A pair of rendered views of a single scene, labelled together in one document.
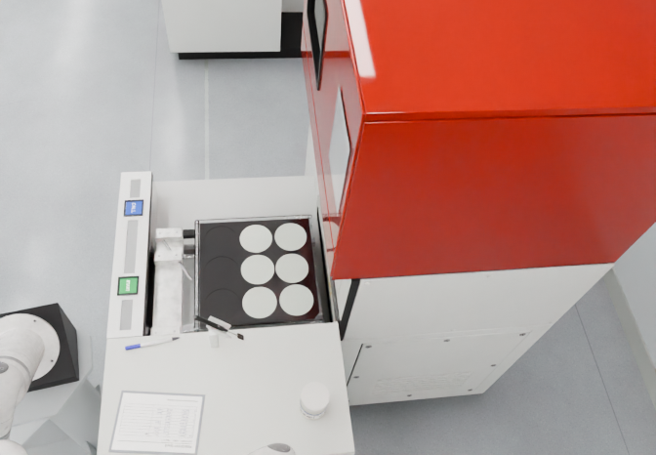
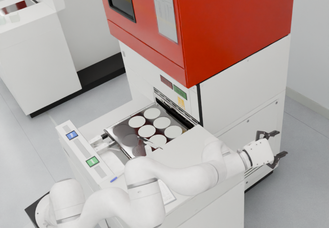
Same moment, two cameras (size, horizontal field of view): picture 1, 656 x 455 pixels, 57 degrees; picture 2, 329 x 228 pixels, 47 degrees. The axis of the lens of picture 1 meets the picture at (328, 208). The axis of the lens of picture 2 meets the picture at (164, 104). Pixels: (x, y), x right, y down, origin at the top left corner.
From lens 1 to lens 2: 0.88 m
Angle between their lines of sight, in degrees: 20
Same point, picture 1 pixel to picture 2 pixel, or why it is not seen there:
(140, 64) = (12, 130)
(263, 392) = (187, 163)
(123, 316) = (99, 173)
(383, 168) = (188, 0)
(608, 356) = (318, 125)
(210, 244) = (117, 134)
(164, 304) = (113, 166)
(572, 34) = not seen: outside the picture
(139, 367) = (122, 185)
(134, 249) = (84, 148)
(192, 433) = (168, 192)
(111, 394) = not seen: hidden behind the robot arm
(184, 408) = not seen: hidden behind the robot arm
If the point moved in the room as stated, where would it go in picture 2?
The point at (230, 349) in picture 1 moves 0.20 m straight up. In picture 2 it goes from (159, 156) to (153, 127)
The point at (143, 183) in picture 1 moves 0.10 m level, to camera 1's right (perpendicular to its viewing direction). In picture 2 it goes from (69, 125) to (86, 119)
